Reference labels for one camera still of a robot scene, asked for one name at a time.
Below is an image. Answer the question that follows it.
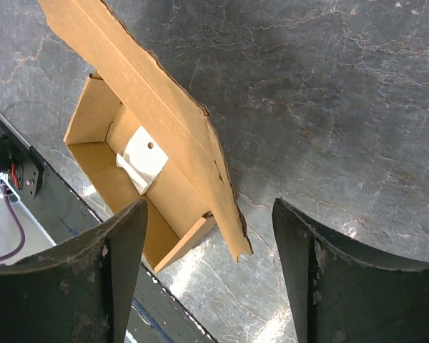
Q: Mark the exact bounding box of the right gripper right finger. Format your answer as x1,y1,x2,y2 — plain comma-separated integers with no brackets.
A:
272,199,429,342

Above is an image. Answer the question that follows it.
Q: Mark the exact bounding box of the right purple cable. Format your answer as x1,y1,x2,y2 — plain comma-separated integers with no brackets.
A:
0,192,26,267

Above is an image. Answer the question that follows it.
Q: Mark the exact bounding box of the white paper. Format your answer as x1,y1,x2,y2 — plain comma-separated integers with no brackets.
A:
116,126,169,195

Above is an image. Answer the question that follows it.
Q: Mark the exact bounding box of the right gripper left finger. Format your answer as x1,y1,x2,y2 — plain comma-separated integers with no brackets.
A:
0,200,148,342

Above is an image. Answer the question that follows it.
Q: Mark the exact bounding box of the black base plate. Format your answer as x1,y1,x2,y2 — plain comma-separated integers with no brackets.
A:
0,113,213,342

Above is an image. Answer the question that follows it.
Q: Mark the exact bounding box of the cardboard box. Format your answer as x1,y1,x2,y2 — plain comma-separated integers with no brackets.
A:
40,1,252,272

